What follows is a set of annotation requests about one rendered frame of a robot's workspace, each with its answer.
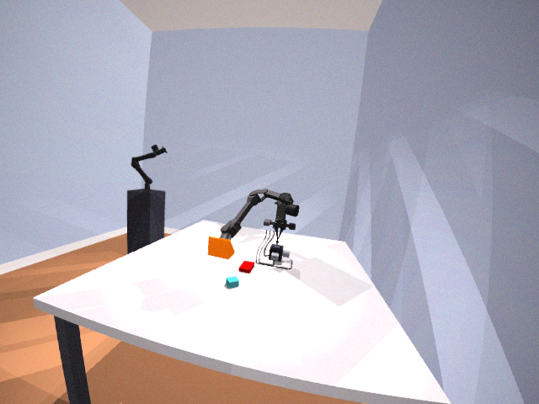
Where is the red rectangular block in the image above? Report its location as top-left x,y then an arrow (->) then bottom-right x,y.
238,260 -> 254,274

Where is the small cyan block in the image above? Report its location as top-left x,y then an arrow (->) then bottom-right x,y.
226,276 -> 240,289

